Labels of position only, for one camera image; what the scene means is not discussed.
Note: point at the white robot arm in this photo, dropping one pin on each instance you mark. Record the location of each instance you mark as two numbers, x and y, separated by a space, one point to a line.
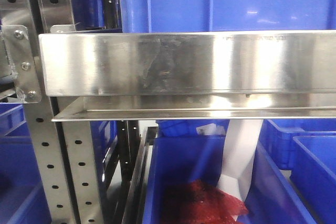
238 156

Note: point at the right steel shelf unit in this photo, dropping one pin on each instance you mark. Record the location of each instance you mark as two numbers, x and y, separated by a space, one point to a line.
212 75

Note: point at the steel shelf unit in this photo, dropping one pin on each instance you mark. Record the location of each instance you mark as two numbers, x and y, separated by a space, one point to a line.
64 151
212 75

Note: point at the blue bin on upper shelf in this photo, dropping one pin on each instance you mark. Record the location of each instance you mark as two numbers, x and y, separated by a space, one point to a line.
149 16

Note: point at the blue bin right lower shelf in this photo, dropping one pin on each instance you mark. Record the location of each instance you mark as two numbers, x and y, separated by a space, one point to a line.
313 173

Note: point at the left steel shelf unit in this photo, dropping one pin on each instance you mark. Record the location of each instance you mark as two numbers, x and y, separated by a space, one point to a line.
64 151

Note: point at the red mesh bag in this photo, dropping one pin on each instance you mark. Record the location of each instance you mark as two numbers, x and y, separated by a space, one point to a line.
200 202

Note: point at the blue bin with red contents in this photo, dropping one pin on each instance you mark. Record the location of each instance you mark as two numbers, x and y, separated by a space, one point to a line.
179 160

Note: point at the blue bin front centre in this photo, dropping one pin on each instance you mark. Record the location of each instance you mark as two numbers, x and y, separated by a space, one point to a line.
22 195

